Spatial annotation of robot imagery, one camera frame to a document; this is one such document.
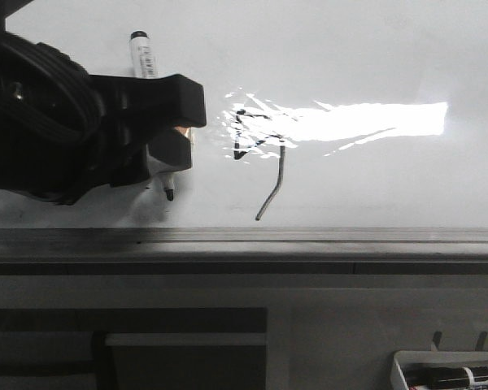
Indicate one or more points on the white whiteboard marker with tape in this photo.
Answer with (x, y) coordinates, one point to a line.
(145, 67)

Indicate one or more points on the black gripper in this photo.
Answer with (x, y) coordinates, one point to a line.
(64, 132)

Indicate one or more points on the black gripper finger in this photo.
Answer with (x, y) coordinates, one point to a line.
(167, 152)

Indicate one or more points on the white marker tray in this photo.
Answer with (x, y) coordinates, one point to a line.
(411, 360)

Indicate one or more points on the white whiteboard with aluminium frame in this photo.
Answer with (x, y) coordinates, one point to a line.
(341, 137)

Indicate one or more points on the black marker in tray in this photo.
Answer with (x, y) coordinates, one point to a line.
(448, 377)

